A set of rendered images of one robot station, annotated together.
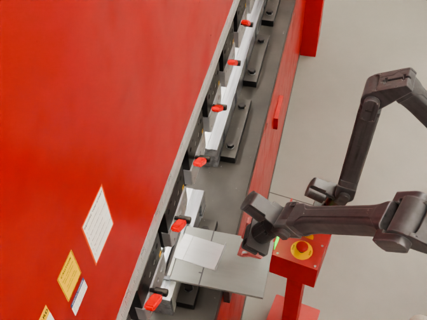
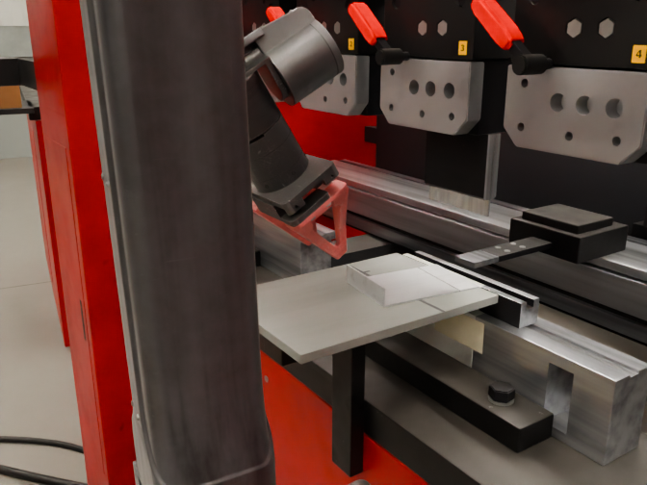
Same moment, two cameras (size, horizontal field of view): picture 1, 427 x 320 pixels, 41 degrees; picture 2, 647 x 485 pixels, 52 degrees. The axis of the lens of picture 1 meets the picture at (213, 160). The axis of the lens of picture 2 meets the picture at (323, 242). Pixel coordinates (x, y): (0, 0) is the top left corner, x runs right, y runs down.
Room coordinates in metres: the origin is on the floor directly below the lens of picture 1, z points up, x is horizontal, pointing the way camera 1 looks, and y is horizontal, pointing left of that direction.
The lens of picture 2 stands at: (1.24, -0.57, 1.29)
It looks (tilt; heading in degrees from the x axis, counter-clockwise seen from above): 18 degrees down; 130
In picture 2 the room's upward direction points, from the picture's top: straight up
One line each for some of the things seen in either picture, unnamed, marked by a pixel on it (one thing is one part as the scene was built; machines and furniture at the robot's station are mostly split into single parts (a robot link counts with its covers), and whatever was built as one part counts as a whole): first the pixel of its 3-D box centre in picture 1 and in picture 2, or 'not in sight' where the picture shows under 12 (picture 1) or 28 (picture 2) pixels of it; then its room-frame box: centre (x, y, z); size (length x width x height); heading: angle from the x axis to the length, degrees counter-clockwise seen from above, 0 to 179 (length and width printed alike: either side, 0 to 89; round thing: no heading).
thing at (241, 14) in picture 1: (230, 16); not in sight; (1.60, -0.08, 1.26); 0.15 x 0.09 x 0.17; 164
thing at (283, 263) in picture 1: (302, 242); not in sight; (1.01, -0.29, 0.75); 0.20 x 0.16 x 0.18; 154
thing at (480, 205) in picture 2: not in sight; (459, 168); (0.86, 0.13, 1.13); 0.10 x 0.02 x 0.10; 164
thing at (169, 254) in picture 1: (175, 247); (464, 285); (0.88, 0.13, 0.98); 0.20 x 0.03 x 0.03; 164
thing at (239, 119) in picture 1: (236, 129); not in sight; (1.42, -0.09, 0.89); 0.30 x 0.05 x 0.03; 164
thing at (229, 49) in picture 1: (216, 54); not in sight; (1.41, -0.03, 1.26); 0.15 x 0.09 x 0.17; 164
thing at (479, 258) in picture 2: not in sight; (532, 238); (0.89, 0.29, 1.01); 0.26 x 0.12 x 0.05; 74
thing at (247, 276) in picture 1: (222, 260); (357, 298); (0.82, -0.01, 1.00); 0.26 x 0.18 x 0.01; 74
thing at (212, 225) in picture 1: (197, 261); (436, 373); (0.88, 0.06, 0.89); 0.30 x 0.05 x 0.03; 164
